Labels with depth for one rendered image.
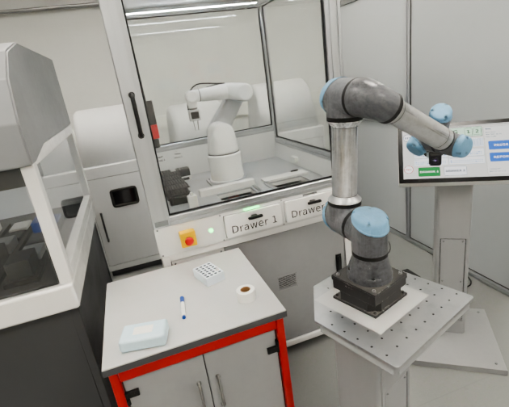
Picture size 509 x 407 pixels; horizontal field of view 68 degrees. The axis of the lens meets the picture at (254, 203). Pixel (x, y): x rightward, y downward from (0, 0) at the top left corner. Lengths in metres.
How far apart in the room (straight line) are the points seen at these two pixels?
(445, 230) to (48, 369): 1.93
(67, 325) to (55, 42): 3.66
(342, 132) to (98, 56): 3.91
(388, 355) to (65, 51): 4.44
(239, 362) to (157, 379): 0.29
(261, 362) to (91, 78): 3.97
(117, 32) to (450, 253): 1.87
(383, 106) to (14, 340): 1.58
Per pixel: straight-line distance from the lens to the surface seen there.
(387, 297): 1.34
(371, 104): 1.15
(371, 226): 1.22
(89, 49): 4.88
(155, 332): 1.34
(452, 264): 2.26
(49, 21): 4.95
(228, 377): 1.50
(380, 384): 1.50
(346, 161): 1.28
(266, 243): 1.94
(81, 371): 1.89
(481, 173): 1.99
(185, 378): 1.45
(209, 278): 1.57
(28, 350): 1.83
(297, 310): 2.21
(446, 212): 2.12
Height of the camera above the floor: 1.56
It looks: 19 degrees down
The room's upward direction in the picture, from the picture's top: 8 degrees counter-clockwise
